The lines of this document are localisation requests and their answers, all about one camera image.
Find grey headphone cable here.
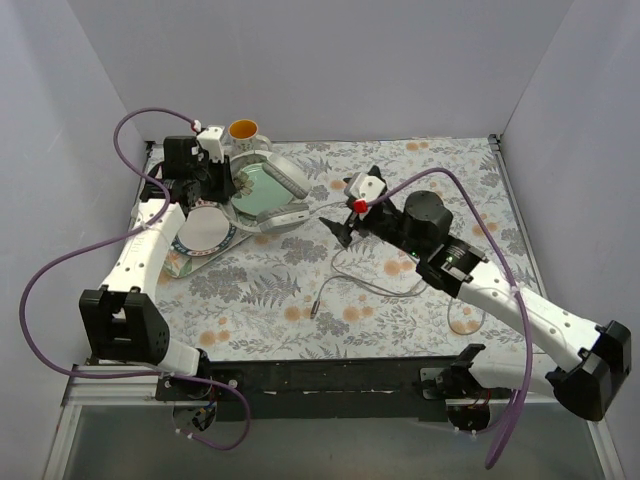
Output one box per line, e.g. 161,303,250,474
299,199,489,337

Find grey white headphones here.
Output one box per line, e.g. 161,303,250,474
220,150,311,234

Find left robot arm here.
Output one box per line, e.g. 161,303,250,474
79,126,237,400

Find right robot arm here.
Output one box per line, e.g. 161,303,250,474
322,167,632,421

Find green floral plate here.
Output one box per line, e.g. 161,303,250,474
231,164,293,217

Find white blue-rimmed plate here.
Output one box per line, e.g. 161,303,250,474
172,204,236,257

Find white floral mug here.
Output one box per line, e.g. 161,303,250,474
228,119,272,156

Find leaf print tray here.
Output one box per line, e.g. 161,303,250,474
152,201,253,278

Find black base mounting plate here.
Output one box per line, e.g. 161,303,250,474
154,355,496,424

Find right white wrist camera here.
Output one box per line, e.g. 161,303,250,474
344,178,386,218

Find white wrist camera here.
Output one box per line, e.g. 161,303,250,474
196,125,225,162
344,178,386,218

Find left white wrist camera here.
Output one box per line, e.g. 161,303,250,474
196,125,225,162

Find aluminium frame rail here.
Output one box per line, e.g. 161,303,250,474
44,357,624,479

